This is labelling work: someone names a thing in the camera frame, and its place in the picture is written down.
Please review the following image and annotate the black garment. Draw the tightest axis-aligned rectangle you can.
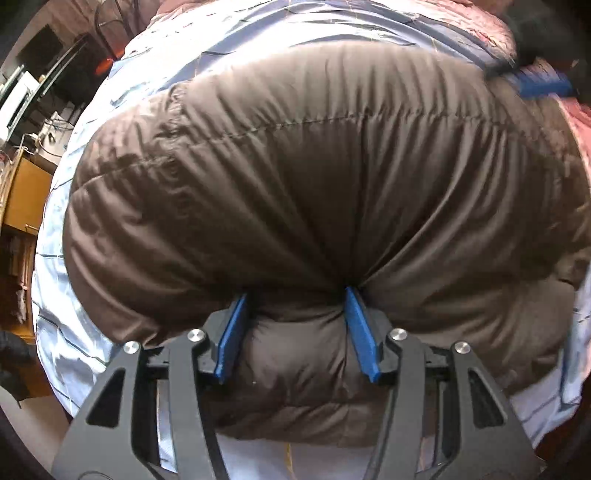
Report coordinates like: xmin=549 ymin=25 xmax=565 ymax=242
xmin=0 ymin=330 xmax=38 ymax=407

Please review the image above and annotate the white box with floral print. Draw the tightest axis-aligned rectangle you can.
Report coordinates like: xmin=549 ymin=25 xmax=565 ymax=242
xmin=28 ymin=111 xmax=77 ymax=162

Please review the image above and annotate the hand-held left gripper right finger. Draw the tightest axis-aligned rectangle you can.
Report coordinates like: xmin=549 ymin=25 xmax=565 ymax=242
xmin=344 ymin=285 xmax=543 ymax=480

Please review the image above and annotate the white printer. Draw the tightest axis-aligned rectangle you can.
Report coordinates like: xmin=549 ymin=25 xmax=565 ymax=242
xmin=0 ymin=74 xmax=40 ymax=134

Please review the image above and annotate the yellow wooden cabinet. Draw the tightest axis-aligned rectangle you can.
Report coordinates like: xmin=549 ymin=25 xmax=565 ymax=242
xmin=0 ymin=152 xmax=56 ymax=398

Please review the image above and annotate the brown hooded puffer jacket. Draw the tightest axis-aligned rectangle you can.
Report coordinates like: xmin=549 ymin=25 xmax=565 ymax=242
xmin=62 ymin=41 xmax=591 ymax=448

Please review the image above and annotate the blue striped bed sheet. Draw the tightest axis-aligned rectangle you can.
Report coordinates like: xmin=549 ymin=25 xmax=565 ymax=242
xmin=32 ymin=0 xmax=591 ymax=457

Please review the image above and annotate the dark glass desk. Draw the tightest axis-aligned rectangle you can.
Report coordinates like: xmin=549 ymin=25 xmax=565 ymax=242
xmin=28 ymin=37 xmax=95 ymax=121

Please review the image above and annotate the black chair with orange seat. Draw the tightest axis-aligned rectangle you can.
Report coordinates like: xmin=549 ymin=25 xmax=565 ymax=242
xmin=95 ymin=0 xmax=125 ymax=70

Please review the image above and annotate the black monitor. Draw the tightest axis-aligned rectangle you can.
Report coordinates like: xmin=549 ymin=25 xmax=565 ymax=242
xmin=18 ymin=25 xmax=65 ymax=70

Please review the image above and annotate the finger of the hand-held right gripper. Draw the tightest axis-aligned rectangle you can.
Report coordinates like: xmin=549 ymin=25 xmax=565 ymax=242
xmin=485 ymin=60 xmax=575 ymax=100

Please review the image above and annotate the pink cartoon print bedsheet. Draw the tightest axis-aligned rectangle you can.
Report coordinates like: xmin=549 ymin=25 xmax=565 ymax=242
xmin=157 ymin=0 xmax=591 ymax=167

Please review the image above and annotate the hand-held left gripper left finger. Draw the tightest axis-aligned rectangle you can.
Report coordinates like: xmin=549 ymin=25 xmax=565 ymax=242
xmin=51 ymin=293 xmax=252 ymax=480

